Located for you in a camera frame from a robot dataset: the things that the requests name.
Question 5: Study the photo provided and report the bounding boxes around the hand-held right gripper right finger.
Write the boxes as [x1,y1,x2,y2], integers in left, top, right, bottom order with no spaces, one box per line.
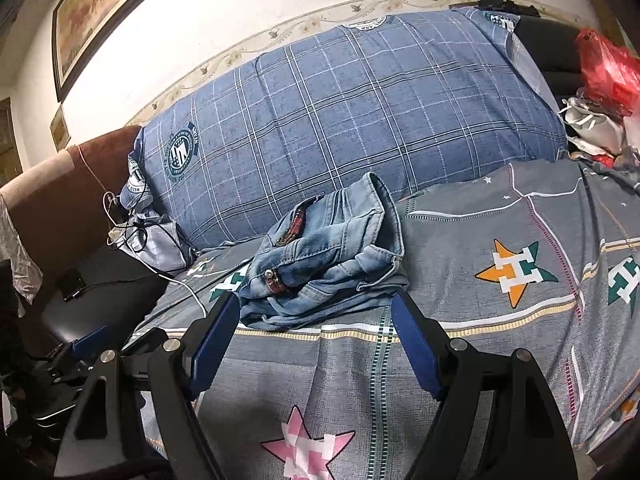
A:
[391,287,579,480]

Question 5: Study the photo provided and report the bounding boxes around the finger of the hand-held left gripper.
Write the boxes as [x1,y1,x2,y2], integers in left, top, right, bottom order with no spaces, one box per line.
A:
[50,325,111,377]

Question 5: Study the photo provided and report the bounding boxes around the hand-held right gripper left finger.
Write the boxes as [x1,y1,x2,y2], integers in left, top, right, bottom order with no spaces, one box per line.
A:
[54,291,242,480]

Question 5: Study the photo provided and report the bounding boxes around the blue denim pants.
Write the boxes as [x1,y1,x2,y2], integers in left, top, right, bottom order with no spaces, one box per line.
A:
[239,171,411,332]

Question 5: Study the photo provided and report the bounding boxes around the grey star printed bed sheet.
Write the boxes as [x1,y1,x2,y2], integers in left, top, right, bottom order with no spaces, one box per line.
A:
[134,157,640,480]

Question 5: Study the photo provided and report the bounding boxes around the black phone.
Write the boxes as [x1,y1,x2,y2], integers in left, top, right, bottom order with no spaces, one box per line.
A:
[56,269,87,302]

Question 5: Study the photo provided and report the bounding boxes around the white plastic sheet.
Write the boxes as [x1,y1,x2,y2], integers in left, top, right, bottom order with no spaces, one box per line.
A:
[0,195,44,307]

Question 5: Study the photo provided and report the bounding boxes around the pale plaid pillow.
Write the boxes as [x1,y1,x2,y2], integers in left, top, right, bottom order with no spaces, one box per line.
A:
[120,214,194,274]

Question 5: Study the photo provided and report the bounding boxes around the brown armchair back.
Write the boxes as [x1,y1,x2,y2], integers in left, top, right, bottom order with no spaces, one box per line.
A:
[0,125,147,281]

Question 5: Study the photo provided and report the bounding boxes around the blue plaid pillow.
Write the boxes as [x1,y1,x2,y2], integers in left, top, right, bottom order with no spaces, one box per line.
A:
[119,7,569,252]

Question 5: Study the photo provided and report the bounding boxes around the grey garment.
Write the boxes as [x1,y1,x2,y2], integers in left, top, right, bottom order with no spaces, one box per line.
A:
[581,146,640,184]

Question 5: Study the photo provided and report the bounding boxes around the white cloth pile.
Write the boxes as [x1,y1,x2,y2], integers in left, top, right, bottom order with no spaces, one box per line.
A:
[559,87,632,159]

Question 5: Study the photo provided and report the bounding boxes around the red plastic bag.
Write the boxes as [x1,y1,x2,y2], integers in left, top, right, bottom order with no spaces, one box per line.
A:
[574,28,640,117]

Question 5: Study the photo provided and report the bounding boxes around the black flat object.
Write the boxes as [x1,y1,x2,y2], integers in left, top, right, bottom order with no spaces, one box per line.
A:
[477,0,542,19]

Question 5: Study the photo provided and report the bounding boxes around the black phone cable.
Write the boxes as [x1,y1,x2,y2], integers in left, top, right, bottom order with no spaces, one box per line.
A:
[65,269,167,302]

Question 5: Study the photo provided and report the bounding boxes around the tangled black cables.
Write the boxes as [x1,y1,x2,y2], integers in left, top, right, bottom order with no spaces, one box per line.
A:
[112,180,152,254]

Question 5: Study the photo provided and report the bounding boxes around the white looped cable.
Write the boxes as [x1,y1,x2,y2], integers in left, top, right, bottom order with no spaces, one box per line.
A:
[102,192,124,234]

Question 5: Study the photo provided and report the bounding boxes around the thin beige cord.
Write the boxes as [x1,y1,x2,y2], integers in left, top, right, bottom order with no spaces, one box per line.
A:
[74,144,119,211]

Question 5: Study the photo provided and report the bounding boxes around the small wooden wall plaque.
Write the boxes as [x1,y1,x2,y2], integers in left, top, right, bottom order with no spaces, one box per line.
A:
[49,104,71,150]

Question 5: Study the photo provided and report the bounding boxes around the framed wall picture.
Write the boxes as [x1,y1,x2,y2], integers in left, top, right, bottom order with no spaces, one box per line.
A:
[51,0,202,104]

